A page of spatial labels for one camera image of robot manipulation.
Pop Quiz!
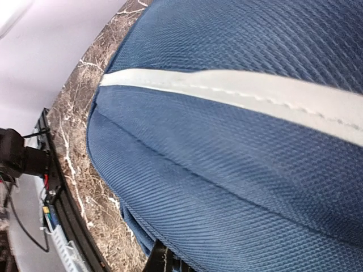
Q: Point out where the white slotted cable duct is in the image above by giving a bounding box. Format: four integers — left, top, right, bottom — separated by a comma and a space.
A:
43, 205, 88, 272

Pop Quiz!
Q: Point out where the black front table rail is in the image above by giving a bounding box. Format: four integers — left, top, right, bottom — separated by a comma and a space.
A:
36, 108, 110, 271

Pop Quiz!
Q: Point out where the navy blue student backpack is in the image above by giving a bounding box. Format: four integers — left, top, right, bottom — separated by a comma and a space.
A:
86, 1, 362, 271

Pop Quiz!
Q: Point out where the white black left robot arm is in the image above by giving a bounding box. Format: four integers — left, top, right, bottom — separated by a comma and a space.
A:
1, 128, 49, 178

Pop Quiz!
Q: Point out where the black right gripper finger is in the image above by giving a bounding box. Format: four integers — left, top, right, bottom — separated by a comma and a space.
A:
144, 240, 181, 272

